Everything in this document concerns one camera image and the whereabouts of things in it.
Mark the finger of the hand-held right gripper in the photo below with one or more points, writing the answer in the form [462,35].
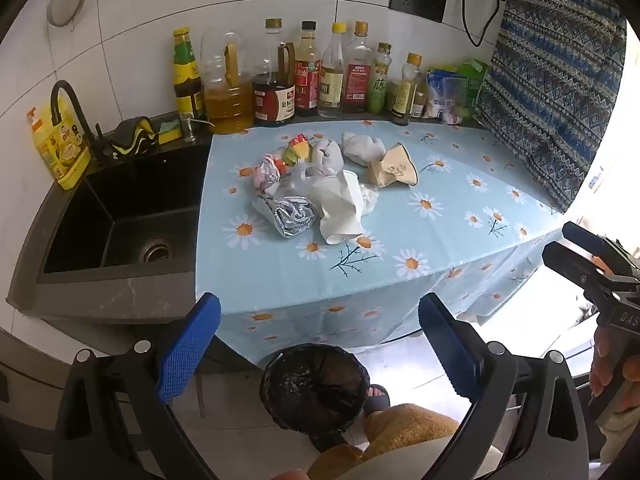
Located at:
[567,260]
[580,234]

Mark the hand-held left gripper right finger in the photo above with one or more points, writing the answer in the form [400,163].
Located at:
[447,345]

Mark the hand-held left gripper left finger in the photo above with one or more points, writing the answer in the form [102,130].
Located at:
[190,345]

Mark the black lined waste bin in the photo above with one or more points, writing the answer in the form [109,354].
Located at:
[315,390]

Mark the silver foil wrapper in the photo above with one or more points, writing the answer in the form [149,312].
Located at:
[292,216]

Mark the clear plastic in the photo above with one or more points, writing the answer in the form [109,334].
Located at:
[370,199]

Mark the white paper sheet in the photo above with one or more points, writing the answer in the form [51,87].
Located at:
[340,207]

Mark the brown paper bag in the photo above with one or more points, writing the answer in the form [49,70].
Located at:
[392,166]

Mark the red white wrapper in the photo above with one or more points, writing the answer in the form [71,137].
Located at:
[267,172]

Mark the white cloth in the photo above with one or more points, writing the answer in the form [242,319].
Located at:
[362,147]

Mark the colourful snack wrapper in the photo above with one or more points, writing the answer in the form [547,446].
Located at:
[296,152]

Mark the white plastic bag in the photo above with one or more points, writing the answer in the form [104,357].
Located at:
[326,156]

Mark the cream sleeved right forearm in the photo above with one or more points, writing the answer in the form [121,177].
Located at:
[620,440]

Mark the person's right hand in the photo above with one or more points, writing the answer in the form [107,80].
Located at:
[602,365]

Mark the person's foot in slipper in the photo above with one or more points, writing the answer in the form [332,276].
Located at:
[377,399]

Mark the yellow fleece pants leg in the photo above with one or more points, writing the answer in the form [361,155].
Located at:
[400,430]

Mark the metal sink drain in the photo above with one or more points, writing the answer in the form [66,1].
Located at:
[155,250]

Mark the daisy print tablecloth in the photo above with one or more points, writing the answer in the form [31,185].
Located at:
[450,210]

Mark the grey cabinet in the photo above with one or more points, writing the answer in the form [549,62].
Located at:
[60,345]

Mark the blue patterned cloth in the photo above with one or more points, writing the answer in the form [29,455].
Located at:
[555,85]

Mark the black kitchen sink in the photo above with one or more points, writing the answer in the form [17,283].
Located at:
[120,210]

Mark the small white red packet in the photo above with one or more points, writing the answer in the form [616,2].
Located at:
[452,117]

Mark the green seasoning bag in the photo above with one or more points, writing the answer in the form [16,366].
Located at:
[474,82]

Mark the blue white seasoning bag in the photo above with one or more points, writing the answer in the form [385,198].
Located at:
[444,92]

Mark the small glass jar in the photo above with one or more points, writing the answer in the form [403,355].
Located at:
[419,105]

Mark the yellow green sponge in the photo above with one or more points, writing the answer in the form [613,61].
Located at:
[170,131]

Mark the yellow black cleaning rag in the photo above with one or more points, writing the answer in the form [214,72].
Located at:
[131,136]

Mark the small yellow cap oil bottle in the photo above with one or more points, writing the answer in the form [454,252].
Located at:
[404,95]

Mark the yellow dish soap bottle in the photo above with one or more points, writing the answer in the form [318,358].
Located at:
[56,147]

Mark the clear cooking oil jug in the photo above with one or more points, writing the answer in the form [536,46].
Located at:
[227,100]

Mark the green seasoning oil bottle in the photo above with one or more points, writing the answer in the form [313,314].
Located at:
[379,87]

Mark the dark soy sauce jug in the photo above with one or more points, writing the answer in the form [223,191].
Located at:
[272,97]

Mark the green label sauce bottle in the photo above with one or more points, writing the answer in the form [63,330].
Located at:
[187,80]

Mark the black faucet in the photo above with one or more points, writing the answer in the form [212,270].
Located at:
[75,100]

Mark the clear bottle red label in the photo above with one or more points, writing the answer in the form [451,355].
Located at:
[358,77]

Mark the clear bottle yellow cap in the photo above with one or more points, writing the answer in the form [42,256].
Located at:
[332,80]

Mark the black cap vinegar bottle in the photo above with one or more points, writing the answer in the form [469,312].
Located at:
[306,80]

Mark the metal mesh strainer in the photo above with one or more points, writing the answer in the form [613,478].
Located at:
[66,0]

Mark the black wall socket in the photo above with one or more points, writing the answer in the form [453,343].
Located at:
[417,1]

